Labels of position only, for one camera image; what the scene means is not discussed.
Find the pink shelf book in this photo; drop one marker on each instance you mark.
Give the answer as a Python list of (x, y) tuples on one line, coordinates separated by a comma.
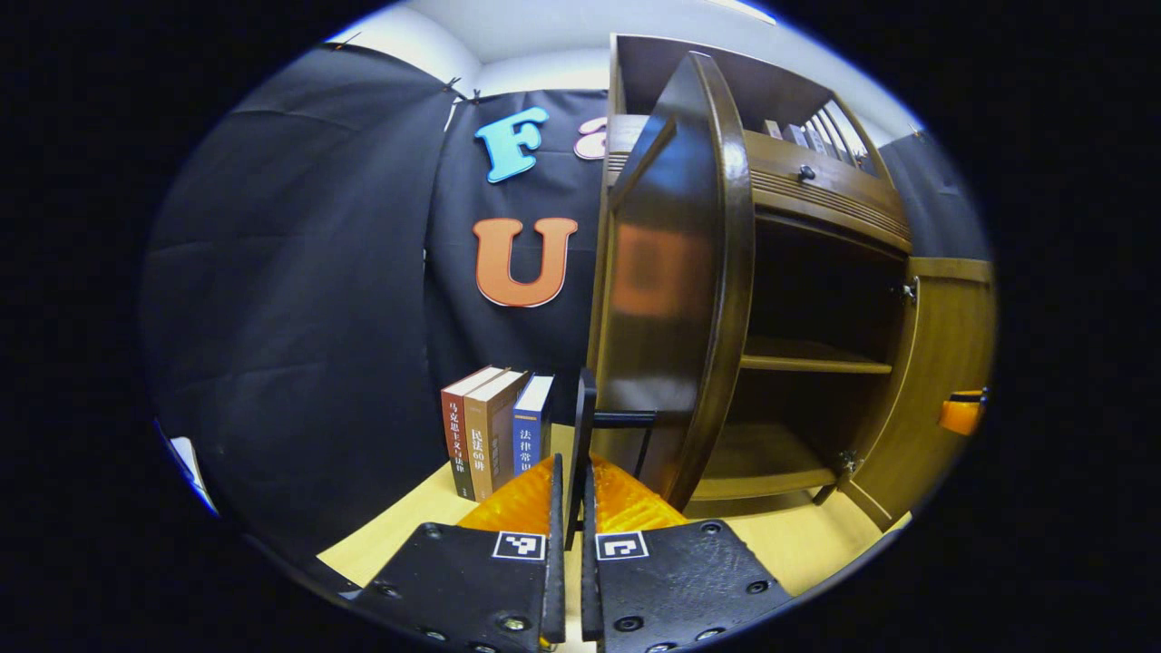
[(771, 130)]

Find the purple shelf book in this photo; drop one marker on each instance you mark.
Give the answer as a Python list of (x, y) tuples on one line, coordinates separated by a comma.
[(795, 135)]

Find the red-spined book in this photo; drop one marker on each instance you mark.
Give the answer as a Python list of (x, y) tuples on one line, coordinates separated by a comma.
[(453, 444)]

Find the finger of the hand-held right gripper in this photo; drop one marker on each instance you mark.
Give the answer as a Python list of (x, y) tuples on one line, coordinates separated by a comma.
[(960, 417)]

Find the brown book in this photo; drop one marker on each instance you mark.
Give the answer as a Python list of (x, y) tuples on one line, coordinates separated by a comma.
[(490, 444)]

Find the black backdrop cloth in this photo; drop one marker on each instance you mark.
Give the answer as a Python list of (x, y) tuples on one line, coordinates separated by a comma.
[(299, 317)]

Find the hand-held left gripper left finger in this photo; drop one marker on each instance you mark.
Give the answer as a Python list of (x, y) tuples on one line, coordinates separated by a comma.
[(553, 580)]

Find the wooden double-door shoe cabinet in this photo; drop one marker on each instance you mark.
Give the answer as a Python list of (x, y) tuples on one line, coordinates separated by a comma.
[(816, 363)]

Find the grey shelf book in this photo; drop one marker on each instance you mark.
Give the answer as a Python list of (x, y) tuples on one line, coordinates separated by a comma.
[(816, 136)]

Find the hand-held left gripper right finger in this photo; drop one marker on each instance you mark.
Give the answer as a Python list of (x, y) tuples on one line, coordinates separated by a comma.
[(590, 580)]

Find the blue book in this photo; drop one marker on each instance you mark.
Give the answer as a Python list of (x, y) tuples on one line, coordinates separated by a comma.
[(531, 435)]

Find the wooden shoe cabinet door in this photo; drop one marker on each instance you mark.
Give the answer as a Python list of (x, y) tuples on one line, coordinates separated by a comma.
[(934, 345), (671, 363)]

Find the wooden cabinet drawer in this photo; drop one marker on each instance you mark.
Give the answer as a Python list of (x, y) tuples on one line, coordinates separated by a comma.
[(843, 199)]

